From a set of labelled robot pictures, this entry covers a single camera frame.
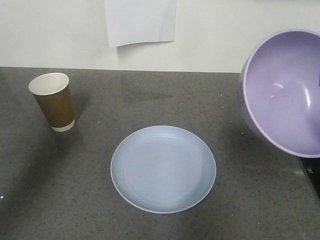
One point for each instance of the lilac plastic bowl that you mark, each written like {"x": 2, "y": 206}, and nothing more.
{"x": 279, "y": 91}

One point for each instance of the brown paper cup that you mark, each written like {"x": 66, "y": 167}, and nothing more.
{"x": 52, "y": 93}

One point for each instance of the light blue plastic plate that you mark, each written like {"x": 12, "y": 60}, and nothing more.
{"x": 163, "y": 169}

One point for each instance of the white paper sheet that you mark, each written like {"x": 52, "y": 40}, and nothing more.
{"x": 140, "y": 21}

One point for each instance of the black gas stove top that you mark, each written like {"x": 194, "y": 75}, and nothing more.
{"x": 311, "y": 167}

